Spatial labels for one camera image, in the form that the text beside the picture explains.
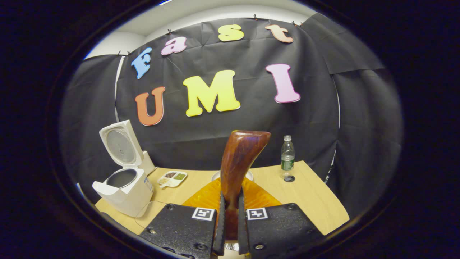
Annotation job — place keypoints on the white round plate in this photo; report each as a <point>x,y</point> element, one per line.
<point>214,176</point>

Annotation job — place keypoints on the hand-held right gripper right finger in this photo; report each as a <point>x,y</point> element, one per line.
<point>280,230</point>

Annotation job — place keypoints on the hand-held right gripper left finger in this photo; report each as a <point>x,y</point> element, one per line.
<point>179,230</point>

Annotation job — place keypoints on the white toaster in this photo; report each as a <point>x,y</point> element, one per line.
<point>148,163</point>

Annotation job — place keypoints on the clear plastic bottle green label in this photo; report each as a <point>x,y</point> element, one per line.
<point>287,158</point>

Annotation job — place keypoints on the white rice cooker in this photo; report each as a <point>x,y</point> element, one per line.
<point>125,199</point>

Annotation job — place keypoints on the brown wooden spoon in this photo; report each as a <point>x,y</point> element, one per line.
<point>240,162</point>

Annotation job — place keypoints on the white divided spice dish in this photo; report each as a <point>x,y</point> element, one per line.
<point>172,178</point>

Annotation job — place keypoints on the black backdrop cloth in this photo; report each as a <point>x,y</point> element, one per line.
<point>233,122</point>

